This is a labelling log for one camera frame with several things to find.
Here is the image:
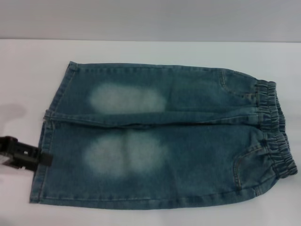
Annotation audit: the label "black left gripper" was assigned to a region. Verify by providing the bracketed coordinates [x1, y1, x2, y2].
[0, 135, 53, 170]

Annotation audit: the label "blue denim shorts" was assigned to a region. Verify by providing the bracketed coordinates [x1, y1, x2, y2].
[28, 61, 299, 211]

